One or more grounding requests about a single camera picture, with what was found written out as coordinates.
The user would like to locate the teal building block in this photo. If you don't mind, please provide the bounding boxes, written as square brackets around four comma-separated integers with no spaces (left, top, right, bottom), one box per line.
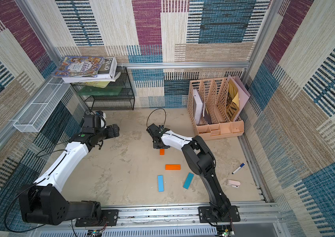
[183,173,194,190]

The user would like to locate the pink folder in organizer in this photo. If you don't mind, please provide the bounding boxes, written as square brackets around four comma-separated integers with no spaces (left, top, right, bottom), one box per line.
[227,76,251,118]

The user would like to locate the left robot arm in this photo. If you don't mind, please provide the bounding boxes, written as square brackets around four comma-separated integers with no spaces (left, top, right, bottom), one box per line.
[19,124,120,225]

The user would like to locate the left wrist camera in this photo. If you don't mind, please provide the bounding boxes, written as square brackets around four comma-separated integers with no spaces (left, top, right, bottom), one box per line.
[81,111,106,134]

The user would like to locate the black and white Folio book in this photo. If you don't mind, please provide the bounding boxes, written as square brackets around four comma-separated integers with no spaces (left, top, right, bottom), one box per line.
[61,57,122,83]

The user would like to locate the blue white marker pen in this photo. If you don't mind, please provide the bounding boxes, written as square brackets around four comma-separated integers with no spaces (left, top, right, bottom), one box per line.
[232,163,245,174]

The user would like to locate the light blue building block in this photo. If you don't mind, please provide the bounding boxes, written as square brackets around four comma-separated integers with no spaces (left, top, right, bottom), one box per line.
[157,175,164,192]

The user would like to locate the black wire shelf rack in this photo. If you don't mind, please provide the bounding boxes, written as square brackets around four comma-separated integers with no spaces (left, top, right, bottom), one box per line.
[72,67,135,111]

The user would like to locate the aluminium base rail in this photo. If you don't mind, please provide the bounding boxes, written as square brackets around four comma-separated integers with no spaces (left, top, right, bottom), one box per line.
[27,201,290,237]

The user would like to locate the pink desk file organizer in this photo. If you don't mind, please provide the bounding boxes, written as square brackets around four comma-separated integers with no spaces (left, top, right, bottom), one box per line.
[187,78,244,141]

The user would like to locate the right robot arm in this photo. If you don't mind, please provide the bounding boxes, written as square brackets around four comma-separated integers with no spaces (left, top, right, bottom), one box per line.
[146,124,241,223]

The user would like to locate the yellow black magazine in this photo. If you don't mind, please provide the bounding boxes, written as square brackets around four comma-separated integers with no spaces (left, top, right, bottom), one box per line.
[226,78,240,121]

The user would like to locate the white box in organizer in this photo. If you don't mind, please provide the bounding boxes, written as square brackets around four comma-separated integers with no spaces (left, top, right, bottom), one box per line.
[193,89,203,125]

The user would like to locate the colourful illustrated book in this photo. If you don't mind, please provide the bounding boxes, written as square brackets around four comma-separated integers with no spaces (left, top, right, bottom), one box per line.
[51,56,105,78]

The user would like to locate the pink small stapler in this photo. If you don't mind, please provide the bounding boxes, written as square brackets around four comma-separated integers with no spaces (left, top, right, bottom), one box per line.
[226,179,241,188]

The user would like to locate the green folder on shelf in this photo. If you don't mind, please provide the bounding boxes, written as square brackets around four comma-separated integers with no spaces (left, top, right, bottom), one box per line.
[78,86,123,96]

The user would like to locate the white wire mesh basket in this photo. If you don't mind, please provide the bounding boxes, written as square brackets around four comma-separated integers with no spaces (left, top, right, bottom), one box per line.
[13,78,70,133]

